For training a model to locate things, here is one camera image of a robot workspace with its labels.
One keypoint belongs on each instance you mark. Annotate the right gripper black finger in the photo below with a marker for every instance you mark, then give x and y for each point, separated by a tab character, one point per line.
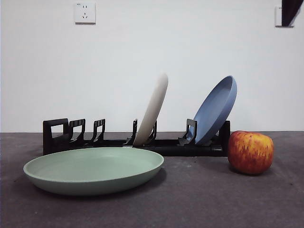
290	10

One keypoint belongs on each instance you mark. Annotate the red yellow apple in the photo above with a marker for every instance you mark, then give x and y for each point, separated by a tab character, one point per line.
250	152

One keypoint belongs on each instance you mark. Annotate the green round plate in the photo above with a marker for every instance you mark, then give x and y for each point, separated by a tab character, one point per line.
95	183

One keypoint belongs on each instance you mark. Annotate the blue round plate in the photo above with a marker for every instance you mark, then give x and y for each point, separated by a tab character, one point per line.
213	114

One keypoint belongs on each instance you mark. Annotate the cream white round plate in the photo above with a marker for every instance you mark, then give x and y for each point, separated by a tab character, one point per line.
152	111

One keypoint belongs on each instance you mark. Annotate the black plastic plate rack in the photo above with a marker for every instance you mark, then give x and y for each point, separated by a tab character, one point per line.
190	151

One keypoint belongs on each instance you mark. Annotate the white wall socket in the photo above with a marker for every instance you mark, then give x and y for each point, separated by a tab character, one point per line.
278	16
85	13

